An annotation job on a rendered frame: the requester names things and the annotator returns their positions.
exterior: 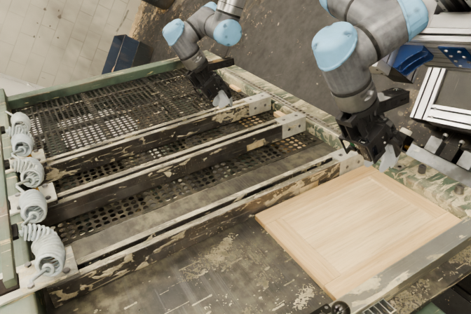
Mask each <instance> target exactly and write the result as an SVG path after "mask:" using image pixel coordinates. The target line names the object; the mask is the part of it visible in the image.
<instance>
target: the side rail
mask: <svg viewBox="0 0 471 314"><path fill-rule="evenodd" d="M182 67H185V66H184V65H183V63H182V61H181V60H180V59H179V58H178V57H174V58H171V59H168V60H162V61H159V62H153V63H150V64H144V65H141V66H138V67H132V68H129V69H123V70H120V71H114V72H111V73H108V74H102V75H99V76H93V77H90V78H84V79H81V80H77V81H72V82H68V83H63V84H60V85H56V86H51V87H47V88H42V89H38V90H33V91H29V92H26V93H20V94H17V95H11V96H8V102H9V103H10V106H11V110H12V109H17V108H20V107H25V106H29V105H32V104H37V103H40V102H46V101H49V100H54V99H57V98H61V97H66V96H69V95H74V94H77V93H82V92H85V91H89V90H94V89H98V88H103V87H106V86H111V85H114V84H117V83H122V82H126V81H131V80H134V79H139V78H143V77H146V76H151V75H154V74H159V73H163V72H166V71H171V70H174V69H179V68H182Z"/></svg>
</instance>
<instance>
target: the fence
mask: <svg viewBox="0 0 471 314"><path fill-rule="evenodd" d="M469 245H471V218H469V217H467V218H465V219H464V220H462V221H460V222H459V223H457V224H456V225H455V226H452V227H451V228H450V229H448V230H446V231H445V232H443V233H441V234H440V235H438V236H437V237H435V238H433V239H432V240H431V241H429V242H427V243H426V244H424V245H422V246H421V247H419V248H418V249H416V250H414V251H413V252H412V253H410V254H408V255H406V256H405V257H403V258H402V259H400V260H399V261H397V262H395V263H394V264H392V265H391V266H389V267H387V268H386V269H384V270H383V271H381V272H380V273H378V274H376V275H375V276H373V277H372V278H370V279H368V280H367V281H365V282H363V283H362V284H361V285H359V286H357V287H356V288H354V289H352V290H351V291H349V292H348V293H346V294H344V295H343V296H341V297H340V298H338V299H337V300H335V301H333V302H332V303H330V304H329V306H330V307H332V304H333V303H334V302H336V301H344V302H346V303H347V304H348V305H349V307H350V314H362V312H363V311H364V310H366V309H368V308H369V307H370V306H372V305H374V304H375V303H376V302H378V301H380V300H381V299H382V298H384V299H385V300H386V301H389V300H390V299H391V298H393V297H394V296H396V295H397V294H399V293H400V292H402V291H403V290H405V289H406V288H407V287H409V286H410V285H412V284H414V283H415V282H416V281H418V280H420V279H421V278H422V277H424V276H425V275H427V274H428V273H429V272H431V271H433V270H434V269H436V268H437V267H438V266H440V265H441V264H443V263H444V262H445V261H447V260H449V259H450V258H451V257H453V256H455V255H456V254H458V253H459V252H460V251H462V250H464V249H465V248H466V247H468V246H469Z"/></svg>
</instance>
